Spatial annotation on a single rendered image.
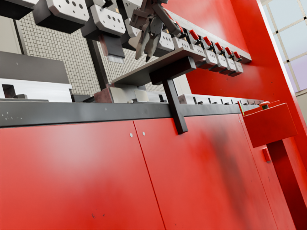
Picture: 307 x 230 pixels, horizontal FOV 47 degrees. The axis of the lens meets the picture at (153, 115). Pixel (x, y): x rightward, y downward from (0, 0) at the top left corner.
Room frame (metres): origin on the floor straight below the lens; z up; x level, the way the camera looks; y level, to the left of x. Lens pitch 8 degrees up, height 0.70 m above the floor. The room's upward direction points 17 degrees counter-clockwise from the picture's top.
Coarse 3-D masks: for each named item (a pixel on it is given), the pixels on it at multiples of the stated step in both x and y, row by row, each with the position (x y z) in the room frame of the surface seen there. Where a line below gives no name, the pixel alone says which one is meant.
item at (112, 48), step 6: (102, 36) 1.12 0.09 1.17; (108, 36) 1.15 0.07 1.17; (102, 42) 1.13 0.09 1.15; (108, 42) 1.14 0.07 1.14; (114, 42) 1.17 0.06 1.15; (120, 42) 1.21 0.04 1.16; (102, 48) 1.13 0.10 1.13; (108, 48) 1.13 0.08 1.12; (114, 48) 1.16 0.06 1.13; (120, 48) 1.19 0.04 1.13; (108, 54) 1.12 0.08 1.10; (114, 54) 1.15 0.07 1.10; (120, 54) 1.18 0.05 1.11; (108, 60) 1.13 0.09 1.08; (114, 60) 1.16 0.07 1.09; (120, 60) 1.19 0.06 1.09
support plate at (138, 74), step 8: (184, 48) 0.96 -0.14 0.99; (168, 56) 0.98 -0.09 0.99; (176, 56) 1.00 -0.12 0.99; (184, 56) 1.03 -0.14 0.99; (192, 56) 1.05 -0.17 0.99; (200, 56) 1.08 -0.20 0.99; (152, 64) 1.01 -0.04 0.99; (160, 64) 1.04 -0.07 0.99; (168, 64) 1.06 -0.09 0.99; (136, 72) 1.04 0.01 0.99; (144, 72) 1.07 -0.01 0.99; (112, 80) 1.08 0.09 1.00; (120, 80) 1.08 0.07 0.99; (128, 80) 1.11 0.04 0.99; (136, 80) 1.14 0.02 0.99; (144, 80) 1.17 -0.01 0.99
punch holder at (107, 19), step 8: (88, 0) 1.07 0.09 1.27; (96, 0) 1.08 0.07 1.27; (104, 0) 1.12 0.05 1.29; (88, 8) 1.08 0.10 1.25; (96, 8) 1.06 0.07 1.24; (104, 8) 1.10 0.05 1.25; (112, 8) 1.16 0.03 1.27; (96, 16) 1.06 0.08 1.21; (104, 16) 1.09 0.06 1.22; (112, 16) 1.14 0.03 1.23; (120, 16) 1.18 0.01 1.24; (88, 24) 1.09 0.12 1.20; (96, 24) 1.07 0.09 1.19; (104, 24) 1.08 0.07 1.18; (112, 24) 1.12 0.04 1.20; (120, 24) 1.17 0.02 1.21; (88, 32) 1.09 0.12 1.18; (96, 32) 1.10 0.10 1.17; (104, 32) 1.12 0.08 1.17; (112, 32) 1.14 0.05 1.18; (120, 32) 1.16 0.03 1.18; (96, 40) 1.16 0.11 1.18
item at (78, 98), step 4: (72, 96) 1.23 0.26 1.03; (76, 96) 1.23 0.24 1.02; (80, 96) 1.25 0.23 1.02; (84, 96) 1.28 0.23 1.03; (88, 96) 1.30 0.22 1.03; (92, 96) 1.23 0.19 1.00; (72, 100) 1.22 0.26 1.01; (76, 100) 1.22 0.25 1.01; (80, 100) 1.24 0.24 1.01; (84, 100) 1.25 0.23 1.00; (88, 100) 1.24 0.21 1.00; (92, 100) 1.26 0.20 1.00
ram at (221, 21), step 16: (128, 0) 1.28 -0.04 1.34; (176, 0) 1.77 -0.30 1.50; (192, 0) 2.02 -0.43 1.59; (208, 0) 2.36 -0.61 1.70; (224, 0) 2.82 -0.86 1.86; (192, 16) 1.93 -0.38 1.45; (208, 16) 2.23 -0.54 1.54; (224, 16) 2.64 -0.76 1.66; (224, 32) 2.48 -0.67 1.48; (240, 32) 2.99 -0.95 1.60; (240, 48) 2.79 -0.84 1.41
